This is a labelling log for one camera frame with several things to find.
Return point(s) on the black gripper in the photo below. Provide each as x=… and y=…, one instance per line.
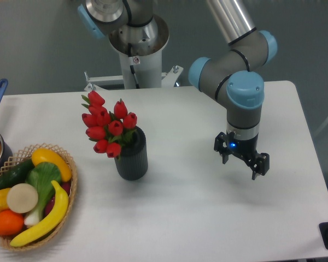
x=245, y=150

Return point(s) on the red tulip bouquet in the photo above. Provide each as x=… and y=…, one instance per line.
x=111, y=131

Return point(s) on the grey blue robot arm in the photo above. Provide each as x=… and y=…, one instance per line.
x=231, y=81

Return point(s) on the dark grey ribbed vase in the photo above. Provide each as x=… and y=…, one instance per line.
x=133, y=162

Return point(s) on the purple eggplant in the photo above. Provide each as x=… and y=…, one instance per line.
x=67, y=188

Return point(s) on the yellow banana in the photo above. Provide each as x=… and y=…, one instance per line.
x=48, y=223

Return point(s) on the green bok choy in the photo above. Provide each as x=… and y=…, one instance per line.
x=40, y=178

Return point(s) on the woven wicker basket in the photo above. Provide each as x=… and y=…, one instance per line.
x=72, y=178

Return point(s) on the beige round slice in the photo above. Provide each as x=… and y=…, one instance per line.
x=22, y=198

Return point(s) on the green cucumber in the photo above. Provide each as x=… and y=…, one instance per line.
x=16, y=174

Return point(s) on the orange fruit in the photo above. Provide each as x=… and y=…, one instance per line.
x=11, y=223

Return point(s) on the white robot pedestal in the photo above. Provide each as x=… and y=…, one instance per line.
x=140, y=54

